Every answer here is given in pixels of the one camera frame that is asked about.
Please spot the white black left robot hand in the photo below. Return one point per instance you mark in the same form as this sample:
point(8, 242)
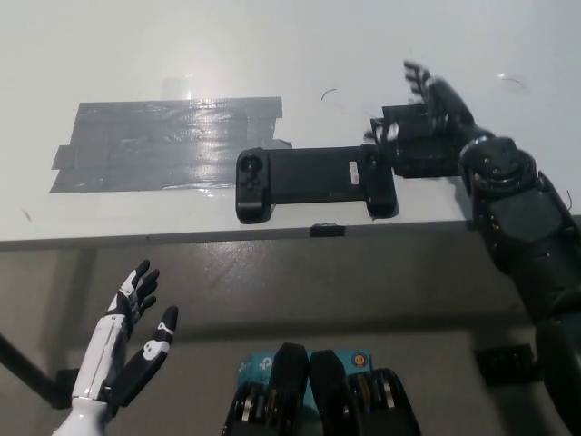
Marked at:
point(104, 359)

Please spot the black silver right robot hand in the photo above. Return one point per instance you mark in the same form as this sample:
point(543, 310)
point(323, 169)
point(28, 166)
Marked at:
point(447, 109)

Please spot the black game controller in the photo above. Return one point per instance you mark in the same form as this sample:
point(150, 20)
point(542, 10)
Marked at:
point(308, 175)

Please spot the black robot torso blocks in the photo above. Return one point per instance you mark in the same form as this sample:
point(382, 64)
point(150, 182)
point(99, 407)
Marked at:
point(336, 399)

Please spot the black table foot plate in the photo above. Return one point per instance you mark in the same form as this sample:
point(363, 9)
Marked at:
point(508, 363)
point(67, 388)

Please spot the black tape square patch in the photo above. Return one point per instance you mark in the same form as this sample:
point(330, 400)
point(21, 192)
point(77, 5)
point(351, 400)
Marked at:
point(422, 161)

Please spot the black table leg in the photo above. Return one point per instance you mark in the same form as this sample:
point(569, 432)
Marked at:
point(22, 368)

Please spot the teal router box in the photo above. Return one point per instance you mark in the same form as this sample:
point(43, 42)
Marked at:
point(261, 363)

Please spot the grey duct tape patch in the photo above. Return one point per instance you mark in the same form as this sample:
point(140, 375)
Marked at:
point(145, 145)

